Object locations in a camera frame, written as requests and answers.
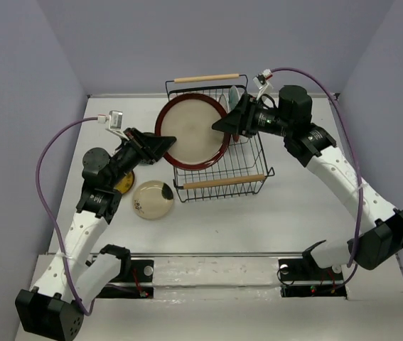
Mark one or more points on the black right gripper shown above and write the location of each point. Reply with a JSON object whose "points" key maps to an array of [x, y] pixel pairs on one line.
{"points": [[238, 120]]}

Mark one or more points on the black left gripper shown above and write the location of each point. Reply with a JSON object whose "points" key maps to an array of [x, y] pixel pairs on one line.
{"points": [[148, 147]]}

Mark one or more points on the red plate with teal flower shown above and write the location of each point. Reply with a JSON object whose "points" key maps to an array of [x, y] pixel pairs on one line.
{"points": [[233, 97]]}

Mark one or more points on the yellow plate with dark rim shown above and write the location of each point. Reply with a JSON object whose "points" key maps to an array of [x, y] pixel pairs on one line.
{"points": [[126, 183]]}

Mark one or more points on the large dark red rimmed plate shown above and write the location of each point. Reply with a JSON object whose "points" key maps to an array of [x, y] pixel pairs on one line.
{"points": [[189, 118]]}

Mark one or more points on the cream plate with black patch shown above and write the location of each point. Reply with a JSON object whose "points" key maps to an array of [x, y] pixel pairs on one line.
{"points": [[152, 200]]}

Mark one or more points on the blue floral green plate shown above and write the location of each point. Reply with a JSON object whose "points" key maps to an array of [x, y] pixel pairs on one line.
{"points": [[147, 162]]}

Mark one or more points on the white plate with orange sunburst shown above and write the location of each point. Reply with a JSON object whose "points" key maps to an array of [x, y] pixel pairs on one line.
{"points": [[223, 101]]}

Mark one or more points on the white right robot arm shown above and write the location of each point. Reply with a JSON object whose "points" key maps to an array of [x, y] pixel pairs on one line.
{"points": [[379, 224]]}

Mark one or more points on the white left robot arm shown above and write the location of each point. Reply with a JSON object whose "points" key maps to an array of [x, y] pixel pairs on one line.
{"points": [[64, 295]]}

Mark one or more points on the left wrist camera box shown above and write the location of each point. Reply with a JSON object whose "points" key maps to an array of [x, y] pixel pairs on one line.
{"points": [[115, 123]]}

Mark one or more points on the black wire dish rack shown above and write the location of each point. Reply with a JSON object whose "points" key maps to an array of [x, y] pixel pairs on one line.
{"points": [[242, 170]]}

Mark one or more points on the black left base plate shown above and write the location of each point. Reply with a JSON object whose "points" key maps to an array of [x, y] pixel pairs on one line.
{"points": [[136, 284]]}

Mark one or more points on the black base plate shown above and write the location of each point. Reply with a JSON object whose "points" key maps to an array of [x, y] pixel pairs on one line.
{"points": [[300, 280], [136, 284]]}

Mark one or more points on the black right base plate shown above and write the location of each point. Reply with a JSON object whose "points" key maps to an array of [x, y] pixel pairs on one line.
{"points": [[300, 280]]}

